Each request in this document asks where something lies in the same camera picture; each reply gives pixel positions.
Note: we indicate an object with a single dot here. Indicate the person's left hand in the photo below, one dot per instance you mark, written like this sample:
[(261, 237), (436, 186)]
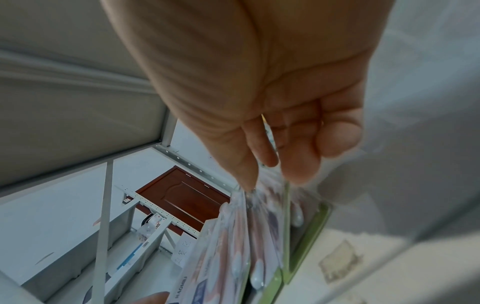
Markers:
[(155, 298)]

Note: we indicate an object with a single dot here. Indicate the person's right hand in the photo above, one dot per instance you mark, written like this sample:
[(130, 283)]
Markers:
[(243, 59)]

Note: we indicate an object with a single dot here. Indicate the row of pink toothbrush packets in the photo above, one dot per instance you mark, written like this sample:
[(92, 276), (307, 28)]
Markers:
[(225, 252)]

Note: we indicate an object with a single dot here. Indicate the white metal shelf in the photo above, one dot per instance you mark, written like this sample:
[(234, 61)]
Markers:
[(75, 118)]

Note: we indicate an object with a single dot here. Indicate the hanging paper sheets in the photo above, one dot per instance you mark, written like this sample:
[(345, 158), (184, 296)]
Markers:
[(183, 249)]

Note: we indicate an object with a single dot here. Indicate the white stationery rack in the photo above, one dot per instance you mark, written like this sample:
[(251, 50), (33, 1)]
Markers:
[(157, 209)]

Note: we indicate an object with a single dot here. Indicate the red-brown wooden door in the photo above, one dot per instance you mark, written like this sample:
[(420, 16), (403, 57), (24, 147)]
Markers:
[(180, 193)]

